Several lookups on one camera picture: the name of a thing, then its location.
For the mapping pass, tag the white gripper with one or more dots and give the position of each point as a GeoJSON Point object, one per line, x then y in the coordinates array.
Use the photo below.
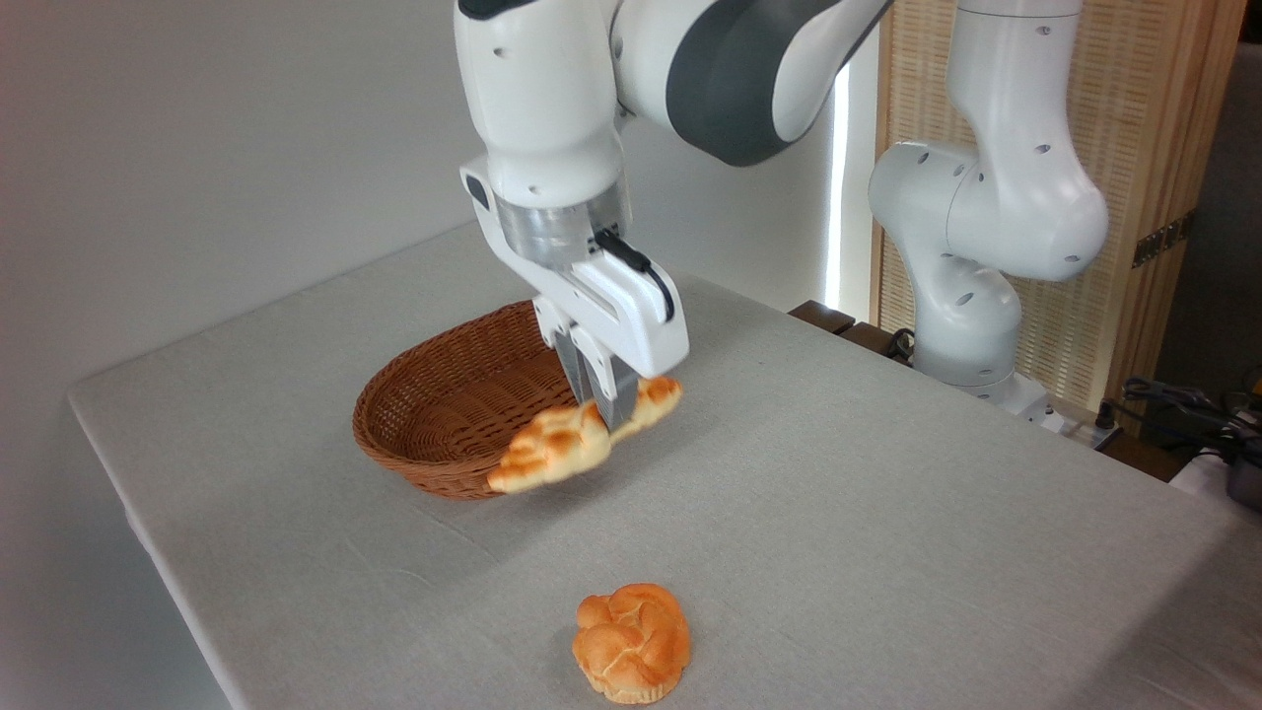
{"type": "Point", "coordinates": [631, 316]}

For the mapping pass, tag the long braided bread loaf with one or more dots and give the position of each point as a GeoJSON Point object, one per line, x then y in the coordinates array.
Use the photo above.
{"type": "Point", "coordinates": [552, 449]}

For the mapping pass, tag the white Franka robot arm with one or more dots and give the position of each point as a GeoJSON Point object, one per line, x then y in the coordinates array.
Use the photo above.
{"type": "Point", "coordinates": [552, 99]}

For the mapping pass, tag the brown wicker oval basket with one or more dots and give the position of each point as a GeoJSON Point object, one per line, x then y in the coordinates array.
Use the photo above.
{"type": "Point", "coordinates": [434, 434]}

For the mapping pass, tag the round knotted bread roll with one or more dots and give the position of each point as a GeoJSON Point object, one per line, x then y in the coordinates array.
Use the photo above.
{"type": "Point", "coordinates": [631, 641]}

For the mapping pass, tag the grey tablecloth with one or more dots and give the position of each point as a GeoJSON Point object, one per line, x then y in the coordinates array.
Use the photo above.
{"type": "Point", "coordinates": [887, 542]}

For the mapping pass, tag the black screen hinge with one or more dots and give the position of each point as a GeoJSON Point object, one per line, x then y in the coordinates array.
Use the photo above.
{"type": "Point", "coordinates": [1161, 240]}

